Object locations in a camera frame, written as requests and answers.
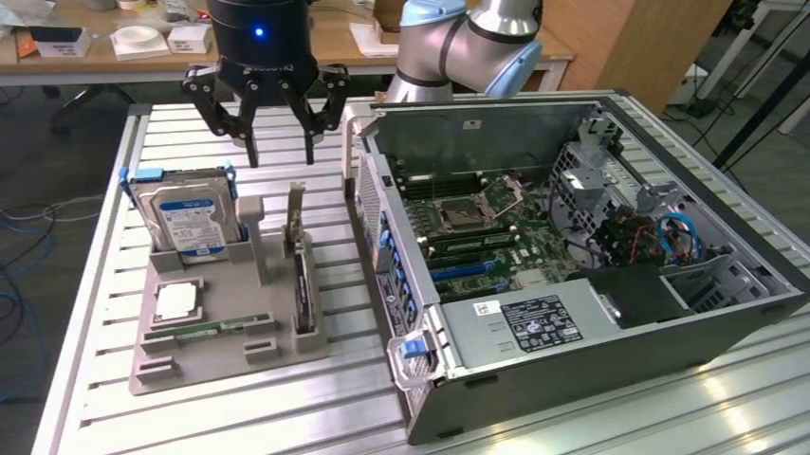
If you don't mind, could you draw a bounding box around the CPU socket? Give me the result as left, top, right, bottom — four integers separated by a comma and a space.
436, 196, 493, 233

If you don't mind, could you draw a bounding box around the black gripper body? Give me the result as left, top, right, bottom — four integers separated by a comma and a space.
209, 0, 325, 103

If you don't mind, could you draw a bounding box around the black plastic shroud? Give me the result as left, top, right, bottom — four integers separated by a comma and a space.
588, 264, 696, 328

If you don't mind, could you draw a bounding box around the red wire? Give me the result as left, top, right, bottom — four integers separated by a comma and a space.
632, 226, 674, 262

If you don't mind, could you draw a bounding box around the grey metal disk bay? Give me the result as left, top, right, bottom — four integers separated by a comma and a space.
657, 250, 790, 317

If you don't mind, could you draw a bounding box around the perforated metal drive cage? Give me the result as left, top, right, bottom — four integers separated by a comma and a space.
549, 139, 645, 227

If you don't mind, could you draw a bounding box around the white box round insert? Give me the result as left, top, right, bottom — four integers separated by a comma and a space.
111, 26, 173, 62

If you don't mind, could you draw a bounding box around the grey power supply with label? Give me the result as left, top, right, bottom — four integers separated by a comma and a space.
440, 279, 626, 371

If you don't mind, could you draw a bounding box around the small white box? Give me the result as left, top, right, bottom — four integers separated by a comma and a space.
167, 24, 214, 55

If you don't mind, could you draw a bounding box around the grey plastic parts rack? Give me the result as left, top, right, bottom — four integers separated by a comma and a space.
129, 193, 331, 397

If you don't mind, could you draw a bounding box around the green RAM stick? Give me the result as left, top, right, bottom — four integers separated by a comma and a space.
143, 312, 274, 341

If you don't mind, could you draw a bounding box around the white floor unit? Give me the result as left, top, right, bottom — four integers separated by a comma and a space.
668, 64, 718, 109

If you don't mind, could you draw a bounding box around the installed RAM stick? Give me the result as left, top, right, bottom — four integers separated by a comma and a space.
430, 231, 514, 255

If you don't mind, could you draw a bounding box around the black office chair base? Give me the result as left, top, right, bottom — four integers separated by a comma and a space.
43, 84, 139, 139

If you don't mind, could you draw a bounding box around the black stand pole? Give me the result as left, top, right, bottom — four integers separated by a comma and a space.
713, 0, 810, 170

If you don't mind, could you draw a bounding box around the silver CPU chip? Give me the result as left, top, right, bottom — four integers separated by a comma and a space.
155, 285, 199, 321

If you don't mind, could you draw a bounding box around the blue expansion slot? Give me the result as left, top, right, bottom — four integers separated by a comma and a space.
430, 263, 494, 282

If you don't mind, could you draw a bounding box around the blue wire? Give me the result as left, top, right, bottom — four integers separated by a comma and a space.
654, 215, 705, 264

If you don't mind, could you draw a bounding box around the white paper stack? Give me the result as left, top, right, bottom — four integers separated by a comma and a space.
350, 21, 405, 59

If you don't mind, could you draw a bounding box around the black graphics card metal bracket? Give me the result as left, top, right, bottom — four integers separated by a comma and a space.
282, 182, 318, 336

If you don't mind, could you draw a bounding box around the white box dark lid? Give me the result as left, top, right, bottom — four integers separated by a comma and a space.
29, 26, 94, 59

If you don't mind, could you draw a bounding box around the open black PC case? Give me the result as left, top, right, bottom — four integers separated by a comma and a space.
341, 89, 810, 432

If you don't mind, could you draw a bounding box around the wooden desk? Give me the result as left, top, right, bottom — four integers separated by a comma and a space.
0, 0, 578, 89

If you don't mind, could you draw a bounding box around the hard disk in blue caddy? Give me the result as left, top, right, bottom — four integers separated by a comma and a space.
118, 160, 246, 262

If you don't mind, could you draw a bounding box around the white table frame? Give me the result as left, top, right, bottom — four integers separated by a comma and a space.
696, 0, 810, 137

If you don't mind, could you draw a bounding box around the open metal socket cover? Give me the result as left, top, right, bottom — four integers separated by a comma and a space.
480, 173, 530, 209

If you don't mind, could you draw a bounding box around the brown cardboard box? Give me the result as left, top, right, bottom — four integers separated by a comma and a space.
373, 0, 408, 34

